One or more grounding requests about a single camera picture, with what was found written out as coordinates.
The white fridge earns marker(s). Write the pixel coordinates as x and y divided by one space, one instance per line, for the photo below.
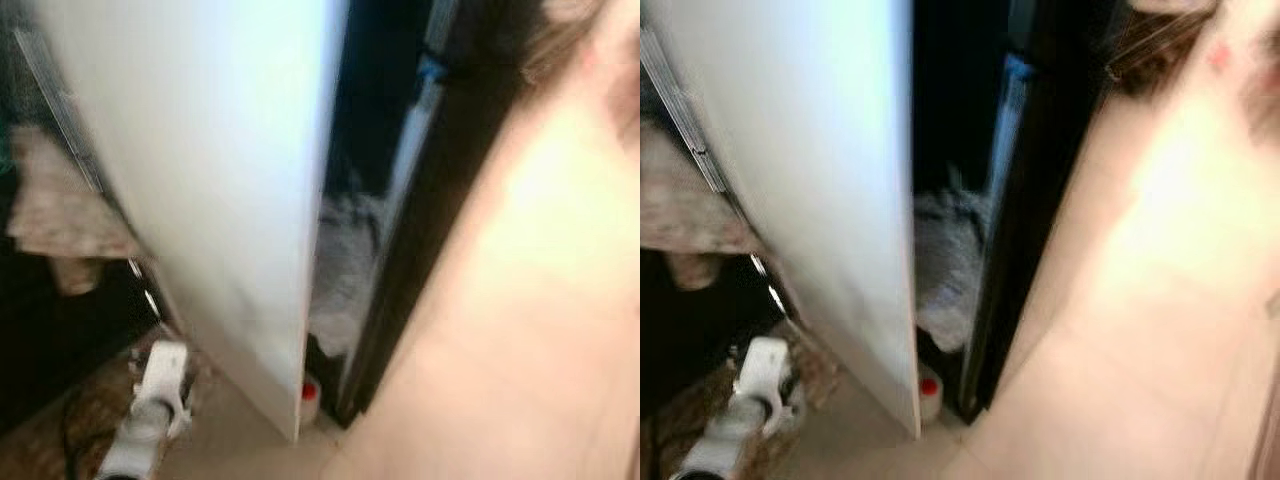
210 180
810 180

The fridge door with clear bins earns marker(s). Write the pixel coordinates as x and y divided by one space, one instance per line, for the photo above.
440 200
1040 200

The crumpled brownish wrap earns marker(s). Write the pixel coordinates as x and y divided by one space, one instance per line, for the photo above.
65 200
685 200

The brown patterned mat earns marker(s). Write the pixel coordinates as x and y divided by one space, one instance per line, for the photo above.
60 440
665 440

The clear bubble wrap sheet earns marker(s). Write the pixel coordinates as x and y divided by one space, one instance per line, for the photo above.
350 260
950 260

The white bottle with red cap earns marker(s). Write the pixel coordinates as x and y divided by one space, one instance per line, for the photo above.
310 400
929 395

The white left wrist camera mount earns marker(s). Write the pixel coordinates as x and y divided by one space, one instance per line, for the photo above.
765 370
163 375

